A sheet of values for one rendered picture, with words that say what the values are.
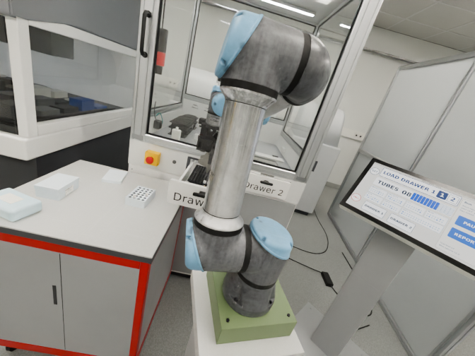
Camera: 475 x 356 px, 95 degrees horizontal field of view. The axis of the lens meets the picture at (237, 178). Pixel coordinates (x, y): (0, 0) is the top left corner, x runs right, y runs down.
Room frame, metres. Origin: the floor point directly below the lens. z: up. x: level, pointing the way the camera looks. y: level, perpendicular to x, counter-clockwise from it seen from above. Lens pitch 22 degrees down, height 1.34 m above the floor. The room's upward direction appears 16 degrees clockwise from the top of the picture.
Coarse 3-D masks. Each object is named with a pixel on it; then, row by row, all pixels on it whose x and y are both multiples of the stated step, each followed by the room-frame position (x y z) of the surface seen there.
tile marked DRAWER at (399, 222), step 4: (392, 216) 0.89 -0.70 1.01; (396, 216) 0.89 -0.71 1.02; (388, 220) 0.88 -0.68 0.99; (392, 220) 0.88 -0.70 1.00; (396, 220) 0.88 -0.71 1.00; (400, 220) 0.87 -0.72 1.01; (404, 220) 0.87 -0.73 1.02; (408, 220) 0.87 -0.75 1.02; (392, 224) 0.87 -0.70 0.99; (396, 224) 0.87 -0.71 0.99; (400, 224) 0.86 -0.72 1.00; (404, 224) 0.86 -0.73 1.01; (408, 224) 0.86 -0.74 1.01; (412, 224) 0.85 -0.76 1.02; (400, 228) 0.85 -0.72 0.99; (404, 228) 0.84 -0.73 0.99; (408, 228) 0.84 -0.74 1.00; (412, 228) 0.84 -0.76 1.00
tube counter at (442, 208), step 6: (402, 192) 0.97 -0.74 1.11; (408, 192) 0.96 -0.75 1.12; (414, 192) 0.96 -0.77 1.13; (408, 198) 0.94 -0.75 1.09; (414, 198) 0.93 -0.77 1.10; (420, 198) 0.93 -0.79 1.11; (426, 198) 0.92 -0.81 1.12; (426, 204) 0.90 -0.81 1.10; (432, 204) 0.90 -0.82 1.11; (438, 204) 0.89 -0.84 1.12; (444, 204) 0.89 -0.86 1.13; (438, 210) 0.87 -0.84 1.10; (444, 210) 0.87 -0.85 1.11; (450, 210) 0.86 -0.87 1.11; (450, 216) 0.85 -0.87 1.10
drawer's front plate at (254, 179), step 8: (256, 176) 1.16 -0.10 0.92; (264, 176) 1.18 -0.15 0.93; (248, 184) 1.16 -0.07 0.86; (256, 184) 1.16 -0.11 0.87; (264, 184) 1.17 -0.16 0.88; (280, 184) 1.18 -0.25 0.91; (288, 184) 1.18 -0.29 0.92; (256, 192) 1.16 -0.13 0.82; (264, 192) 1.17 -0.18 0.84; (280, 192) 1.18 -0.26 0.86
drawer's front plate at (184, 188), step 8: (176, 184) 0.81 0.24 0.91; (184, 184) 0.81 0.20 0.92; (192, 184) 0.82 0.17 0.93; (168, 192) 0.81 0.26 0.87; (176, 192) 0.81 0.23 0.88; (184, 192) 0.81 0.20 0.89; (192, 192) 0.82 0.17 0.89; (168, 200) 0.81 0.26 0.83; (184, 200) 0.82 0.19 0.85; (200, 200) 0.82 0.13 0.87
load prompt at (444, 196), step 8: (384, 168) 1.08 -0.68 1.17; (384, 176) 1.05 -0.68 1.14; (392, 176) 1.04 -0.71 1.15; (400, 176) 1.03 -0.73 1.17; (408, 184) 0.99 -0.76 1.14; (416, 184) 0.98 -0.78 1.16; (424, 184) 0.97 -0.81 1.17; (424, 192) 0.95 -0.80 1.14; (432, 192) 0.94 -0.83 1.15; (440, 192) 0.93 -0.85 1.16; (448, 192) 0.92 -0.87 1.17; (440, 200) 0.91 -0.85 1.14; (448, 200) 0.90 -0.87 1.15; (456, 200) 0.89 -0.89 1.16
